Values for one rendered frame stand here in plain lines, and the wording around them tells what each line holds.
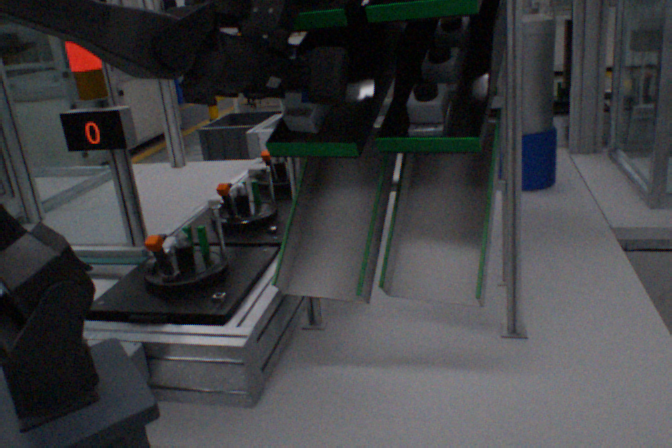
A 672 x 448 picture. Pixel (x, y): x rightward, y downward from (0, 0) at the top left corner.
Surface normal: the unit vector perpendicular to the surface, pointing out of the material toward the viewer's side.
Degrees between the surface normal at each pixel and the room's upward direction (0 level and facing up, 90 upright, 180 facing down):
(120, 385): 0
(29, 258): 63
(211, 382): 90
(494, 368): 0
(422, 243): 45
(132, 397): 0
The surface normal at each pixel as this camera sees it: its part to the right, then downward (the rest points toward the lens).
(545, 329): -0.10, -0.94
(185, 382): -0.22, 0.33
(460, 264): -0.35, -0.44
